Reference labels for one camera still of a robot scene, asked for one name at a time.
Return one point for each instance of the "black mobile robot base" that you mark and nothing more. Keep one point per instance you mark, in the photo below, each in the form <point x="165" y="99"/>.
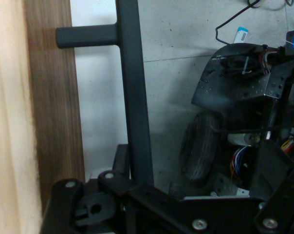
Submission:
<point x="234" y="85"/>

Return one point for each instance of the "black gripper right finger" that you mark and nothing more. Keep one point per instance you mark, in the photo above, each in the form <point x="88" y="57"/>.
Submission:
<point x="283" y="207"/>

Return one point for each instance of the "black rubber wheel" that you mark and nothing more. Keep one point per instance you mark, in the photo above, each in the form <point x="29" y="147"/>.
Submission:
<point x="200" y="148"/>

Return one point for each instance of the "white and blue stick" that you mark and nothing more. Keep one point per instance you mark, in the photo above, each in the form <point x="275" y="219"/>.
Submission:
<point x="242" y="35"/>

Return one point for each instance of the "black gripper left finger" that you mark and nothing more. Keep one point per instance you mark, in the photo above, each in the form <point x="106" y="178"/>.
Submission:
<point x="64" y="207"/>

